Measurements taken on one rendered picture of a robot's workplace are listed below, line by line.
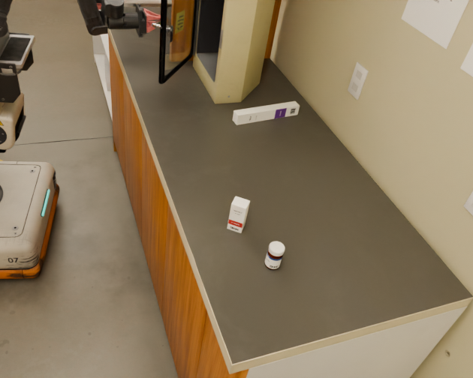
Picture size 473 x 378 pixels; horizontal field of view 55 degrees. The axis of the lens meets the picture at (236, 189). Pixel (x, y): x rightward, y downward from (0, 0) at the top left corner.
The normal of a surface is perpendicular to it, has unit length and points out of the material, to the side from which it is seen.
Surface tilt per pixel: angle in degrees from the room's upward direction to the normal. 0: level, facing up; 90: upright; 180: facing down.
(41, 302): 0
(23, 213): 0
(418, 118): 90
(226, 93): 90
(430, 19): 90
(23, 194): 0
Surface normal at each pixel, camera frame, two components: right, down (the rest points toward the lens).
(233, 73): 0.34, 0.65
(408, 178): -0.93, 0.13
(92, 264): 0.14, -0.75
